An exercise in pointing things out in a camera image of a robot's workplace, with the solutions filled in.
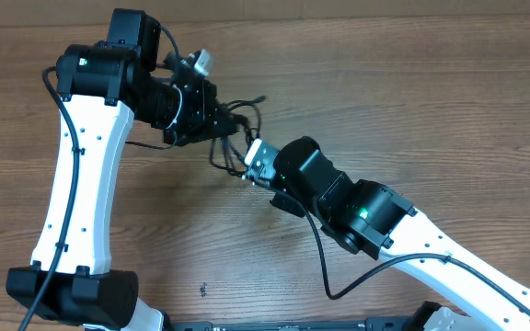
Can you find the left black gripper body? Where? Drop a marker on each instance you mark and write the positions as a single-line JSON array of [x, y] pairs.
[[193, 115]]

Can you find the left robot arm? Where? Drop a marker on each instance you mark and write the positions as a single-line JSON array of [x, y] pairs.
[[101, 90]]

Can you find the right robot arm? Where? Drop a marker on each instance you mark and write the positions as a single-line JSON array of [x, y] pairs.
[[370, 217]]

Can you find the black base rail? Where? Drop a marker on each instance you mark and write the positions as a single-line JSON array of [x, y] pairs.
[[430, 316]]

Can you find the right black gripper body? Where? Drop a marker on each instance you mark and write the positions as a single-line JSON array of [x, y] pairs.
[[258, 179]]

